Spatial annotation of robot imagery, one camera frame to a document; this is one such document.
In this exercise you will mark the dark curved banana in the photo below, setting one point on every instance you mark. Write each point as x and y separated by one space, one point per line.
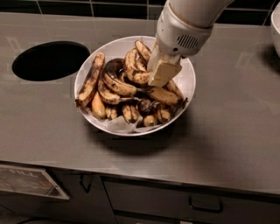
111 70

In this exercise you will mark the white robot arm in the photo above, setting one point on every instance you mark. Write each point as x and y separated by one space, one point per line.
201 12

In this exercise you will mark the black cabinet hook handle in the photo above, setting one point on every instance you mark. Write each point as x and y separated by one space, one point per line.
85 182

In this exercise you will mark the long spotted banana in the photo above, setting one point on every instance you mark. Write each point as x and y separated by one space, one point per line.
143 50
88 89

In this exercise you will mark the small orange banana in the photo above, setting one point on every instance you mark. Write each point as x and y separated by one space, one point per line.
98 107

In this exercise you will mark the black drawer handle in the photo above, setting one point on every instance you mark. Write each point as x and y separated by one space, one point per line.
205 204

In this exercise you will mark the white paper bowl liner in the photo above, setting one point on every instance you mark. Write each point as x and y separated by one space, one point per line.
118 126

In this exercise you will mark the long spotted banana upper right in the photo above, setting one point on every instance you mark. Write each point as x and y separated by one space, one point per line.
143 50

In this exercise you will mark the black round counter hole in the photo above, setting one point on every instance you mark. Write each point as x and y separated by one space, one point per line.
50 61

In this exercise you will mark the long spotted banana left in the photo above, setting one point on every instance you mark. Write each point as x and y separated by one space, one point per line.
88 89

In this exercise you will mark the small spotted banana front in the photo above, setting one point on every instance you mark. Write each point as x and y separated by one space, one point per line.
130 113

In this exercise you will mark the framed sign on cabinet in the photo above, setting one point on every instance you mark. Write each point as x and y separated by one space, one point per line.
31 181

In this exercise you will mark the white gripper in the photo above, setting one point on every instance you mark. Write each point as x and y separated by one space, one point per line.
180 34

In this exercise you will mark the small banana front right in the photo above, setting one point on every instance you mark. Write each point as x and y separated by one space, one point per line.
164 113

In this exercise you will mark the white bowl at right edge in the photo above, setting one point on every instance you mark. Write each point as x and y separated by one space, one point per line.
275 28

